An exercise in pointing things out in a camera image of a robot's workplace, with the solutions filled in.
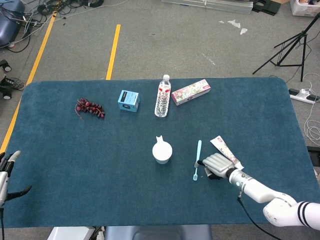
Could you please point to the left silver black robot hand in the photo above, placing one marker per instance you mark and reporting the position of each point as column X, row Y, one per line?
column 3, row 180

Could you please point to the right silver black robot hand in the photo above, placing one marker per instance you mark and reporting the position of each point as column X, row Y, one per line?
column 218, row 165

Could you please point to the floral toothpaste tube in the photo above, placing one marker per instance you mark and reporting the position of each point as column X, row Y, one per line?
column 222, row 146

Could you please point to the light blue toothbrush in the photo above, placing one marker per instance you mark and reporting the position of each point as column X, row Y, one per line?
column 199, row 150

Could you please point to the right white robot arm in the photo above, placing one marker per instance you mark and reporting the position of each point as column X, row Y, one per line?
column 255, row 187

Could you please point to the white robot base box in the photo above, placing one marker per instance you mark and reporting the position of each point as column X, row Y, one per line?
column 67, row 233

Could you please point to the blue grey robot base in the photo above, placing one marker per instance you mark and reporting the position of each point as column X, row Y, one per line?
column 155, row 233

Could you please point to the white cup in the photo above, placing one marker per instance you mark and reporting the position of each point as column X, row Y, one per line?
column 162, row 152

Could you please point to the floral toothpaste box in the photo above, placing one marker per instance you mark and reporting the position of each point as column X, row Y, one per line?
column 190, row 93

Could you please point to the clear plastic water bottle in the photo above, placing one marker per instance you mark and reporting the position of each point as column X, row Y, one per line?
column 162, row 102

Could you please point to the grey sneaker shoe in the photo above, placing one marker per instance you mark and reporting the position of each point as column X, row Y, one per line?
column 15, row 83

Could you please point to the blue table mat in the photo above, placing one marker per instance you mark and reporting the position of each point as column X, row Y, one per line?
column 100, row 162

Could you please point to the white power strip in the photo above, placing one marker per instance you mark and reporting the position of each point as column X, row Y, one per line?
column 303, row 96

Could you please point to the light blue speaker box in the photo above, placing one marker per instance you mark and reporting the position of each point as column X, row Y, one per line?
column 128, row 100

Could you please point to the red grape bunch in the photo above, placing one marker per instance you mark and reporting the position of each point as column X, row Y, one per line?
column 90, row 107

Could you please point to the black wheeled chair base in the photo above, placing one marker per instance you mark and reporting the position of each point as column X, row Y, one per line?
column 6, row 65

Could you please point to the dark blue machine housing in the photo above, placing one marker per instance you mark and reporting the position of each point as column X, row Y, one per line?
column 7, row 27

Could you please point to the black tripod stand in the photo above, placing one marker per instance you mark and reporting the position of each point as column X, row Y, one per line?
column 303, row 33

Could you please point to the aluminium profile rails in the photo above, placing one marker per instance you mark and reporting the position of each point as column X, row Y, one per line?
column 225, row 6

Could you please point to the white plastic basket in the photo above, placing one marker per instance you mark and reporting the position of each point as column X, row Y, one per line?
column 300, row 10

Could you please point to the black metal bracket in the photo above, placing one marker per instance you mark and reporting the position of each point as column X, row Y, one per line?
column 267, row 7

